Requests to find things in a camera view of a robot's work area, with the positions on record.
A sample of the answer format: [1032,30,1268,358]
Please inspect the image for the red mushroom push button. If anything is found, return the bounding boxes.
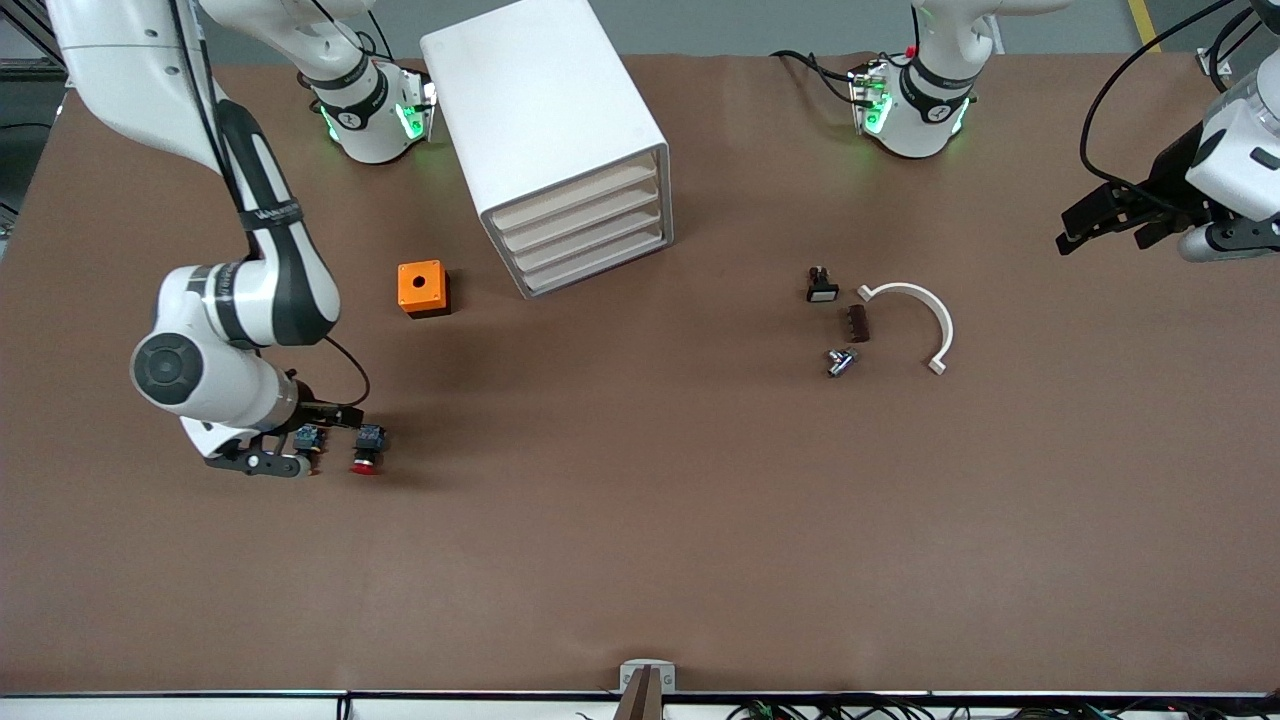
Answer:
[349,424,390,477]

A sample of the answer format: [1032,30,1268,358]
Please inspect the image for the orange mushroom push button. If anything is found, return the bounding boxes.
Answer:
[292,424,327,477]

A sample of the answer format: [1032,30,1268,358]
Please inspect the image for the orange box with hole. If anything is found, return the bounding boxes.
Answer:
[397,260,452,319]

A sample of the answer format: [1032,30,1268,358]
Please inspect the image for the white curved plastic clip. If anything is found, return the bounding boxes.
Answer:
[857,282,955,376]

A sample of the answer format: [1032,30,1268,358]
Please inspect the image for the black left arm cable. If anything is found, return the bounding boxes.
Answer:
[1080,0,1263,211]

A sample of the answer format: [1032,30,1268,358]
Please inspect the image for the black right camera mount plate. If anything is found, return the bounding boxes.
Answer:
[203,438,313,480]

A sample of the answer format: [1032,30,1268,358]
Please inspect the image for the white table edge rail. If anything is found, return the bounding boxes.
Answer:
[0,692,1280,720]

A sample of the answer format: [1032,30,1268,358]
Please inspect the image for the black base cable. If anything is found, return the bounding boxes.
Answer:
[770,48,863,107]

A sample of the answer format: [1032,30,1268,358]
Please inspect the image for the brown camera mast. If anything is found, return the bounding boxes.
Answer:
[612,665,665,720]

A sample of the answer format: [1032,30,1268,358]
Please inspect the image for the grey metal table bracket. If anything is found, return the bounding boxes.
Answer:
[618,660,677,694]

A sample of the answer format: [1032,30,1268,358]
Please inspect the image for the black cable bundle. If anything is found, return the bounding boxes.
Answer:
[575,695,1280,720]

